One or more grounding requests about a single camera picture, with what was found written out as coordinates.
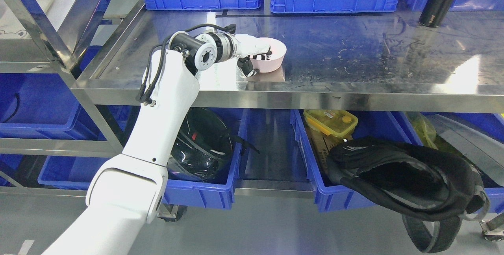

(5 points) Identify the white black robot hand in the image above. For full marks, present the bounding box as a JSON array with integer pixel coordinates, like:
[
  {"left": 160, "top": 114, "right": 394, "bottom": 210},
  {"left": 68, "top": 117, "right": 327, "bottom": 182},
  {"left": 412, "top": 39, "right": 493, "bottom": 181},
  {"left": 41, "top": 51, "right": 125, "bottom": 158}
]
[{"left": 232, "top": 34, "right": 271, "bottom": 77}]

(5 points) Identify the pink ikea bowl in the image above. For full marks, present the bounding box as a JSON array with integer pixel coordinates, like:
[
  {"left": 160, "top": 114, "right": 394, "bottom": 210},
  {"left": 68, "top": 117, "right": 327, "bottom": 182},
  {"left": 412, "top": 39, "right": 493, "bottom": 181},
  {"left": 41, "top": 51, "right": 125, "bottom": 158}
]
[{"left": 249, "top": 37, "right": 287, "bottom": 73}]

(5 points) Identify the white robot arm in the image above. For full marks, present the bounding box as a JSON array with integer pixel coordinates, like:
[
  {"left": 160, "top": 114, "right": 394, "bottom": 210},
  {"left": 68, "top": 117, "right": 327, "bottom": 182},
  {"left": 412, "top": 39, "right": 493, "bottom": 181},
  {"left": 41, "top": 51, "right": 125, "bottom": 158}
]
[{"left": 44, "top": 31, "right": 223, "bottom": 255}]

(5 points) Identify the steel shelf rack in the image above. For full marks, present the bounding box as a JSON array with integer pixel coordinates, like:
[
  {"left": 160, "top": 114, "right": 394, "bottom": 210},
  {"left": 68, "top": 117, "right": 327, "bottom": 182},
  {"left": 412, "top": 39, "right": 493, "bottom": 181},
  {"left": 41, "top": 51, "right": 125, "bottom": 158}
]
[{"left": 1, "top": 0, "right": 128, "bottom": 193}]

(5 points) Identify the blue bin shelf lower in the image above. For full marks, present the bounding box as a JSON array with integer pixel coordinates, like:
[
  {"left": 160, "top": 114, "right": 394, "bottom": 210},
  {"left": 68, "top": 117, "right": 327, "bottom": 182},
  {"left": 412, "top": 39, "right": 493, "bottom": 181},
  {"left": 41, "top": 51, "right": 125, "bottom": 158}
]
[{"left": 37, "top": 156, "right": 109, "bottom": 190}]

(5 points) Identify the blue bin shelf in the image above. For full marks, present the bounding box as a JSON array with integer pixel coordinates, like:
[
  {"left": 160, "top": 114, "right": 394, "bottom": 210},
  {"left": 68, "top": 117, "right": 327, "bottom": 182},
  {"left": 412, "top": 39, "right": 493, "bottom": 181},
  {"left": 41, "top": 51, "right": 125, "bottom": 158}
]
[
  {"left": 0, "top": 45, "right": 130, "bottom": 140},
  {"left": 37, "top": 156, "right": 109, "bottom": 190}
]

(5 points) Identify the blue bin shelf middle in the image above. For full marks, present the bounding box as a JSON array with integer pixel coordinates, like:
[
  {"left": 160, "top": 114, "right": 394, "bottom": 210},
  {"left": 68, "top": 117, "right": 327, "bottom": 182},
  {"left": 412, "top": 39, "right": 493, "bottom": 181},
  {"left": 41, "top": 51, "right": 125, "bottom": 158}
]
[{"left": 0, "top": 45, "right": 130, "bottom": 140}]

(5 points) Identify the black motorcycle helmet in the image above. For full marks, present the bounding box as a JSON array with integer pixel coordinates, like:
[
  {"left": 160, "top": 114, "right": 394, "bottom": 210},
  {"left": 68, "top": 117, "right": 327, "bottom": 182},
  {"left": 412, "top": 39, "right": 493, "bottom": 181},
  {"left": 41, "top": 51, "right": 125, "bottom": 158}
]
[{"left": 167, "top": 107, "right": 259, "bottom": 183}]

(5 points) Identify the yellow lunch box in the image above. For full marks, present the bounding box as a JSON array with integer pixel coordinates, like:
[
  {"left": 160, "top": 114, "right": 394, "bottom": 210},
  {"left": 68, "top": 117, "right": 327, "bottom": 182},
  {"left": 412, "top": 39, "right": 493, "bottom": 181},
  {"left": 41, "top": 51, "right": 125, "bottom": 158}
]
[{"left": 304, "top": 110, "right": 358, "bottom": 138}]

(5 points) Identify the steel work table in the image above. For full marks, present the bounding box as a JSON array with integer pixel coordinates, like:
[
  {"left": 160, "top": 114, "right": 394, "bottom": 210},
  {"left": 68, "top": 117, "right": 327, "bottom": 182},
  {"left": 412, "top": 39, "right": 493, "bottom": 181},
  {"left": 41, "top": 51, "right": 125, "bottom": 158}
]
[{"left": 71, "top": 0, "right": 504, "bottom": 198}]

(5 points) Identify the blue bin under table left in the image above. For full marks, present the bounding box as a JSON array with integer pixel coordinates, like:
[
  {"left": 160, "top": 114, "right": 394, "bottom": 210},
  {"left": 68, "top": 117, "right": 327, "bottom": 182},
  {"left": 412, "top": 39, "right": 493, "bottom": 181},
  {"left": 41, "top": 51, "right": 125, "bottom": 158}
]
[{"left": 162, "top": 108, "right": 250, "bottom": 210}]

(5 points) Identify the blue bin under table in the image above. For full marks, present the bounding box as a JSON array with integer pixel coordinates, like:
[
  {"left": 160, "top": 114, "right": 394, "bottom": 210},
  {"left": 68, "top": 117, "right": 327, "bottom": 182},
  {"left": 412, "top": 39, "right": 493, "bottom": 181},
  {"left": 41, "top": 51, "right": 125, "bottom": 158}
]
[
  {"left": 162, "top": 108, "right": 250, "bottom": 210},
  {"left": 292, "top": 111, "right": 503, "bottom": 221}
]

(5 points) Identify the black backpack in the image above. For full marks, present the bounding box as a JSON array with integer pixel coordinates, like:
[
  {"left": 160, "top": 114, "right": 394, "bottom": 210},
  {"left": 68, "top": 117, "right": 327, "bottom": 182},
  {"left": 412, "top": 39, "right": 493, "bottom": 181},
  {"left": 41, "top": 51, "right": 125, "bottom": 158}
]
[{"left": 326, "top": 136, "right": 490, "bottom": 253}]

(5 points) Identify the blue bin under table right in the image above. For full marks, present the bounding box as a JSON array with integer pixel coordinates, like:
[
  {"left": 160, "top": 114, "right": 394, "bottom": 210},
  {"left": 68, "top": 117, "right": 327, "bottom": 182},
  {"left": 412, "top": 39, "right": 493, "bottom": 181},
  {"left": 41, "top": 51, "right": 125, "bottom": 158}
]
[{"left": 292, "top": 111, "right": 503, "bottom": 221}]

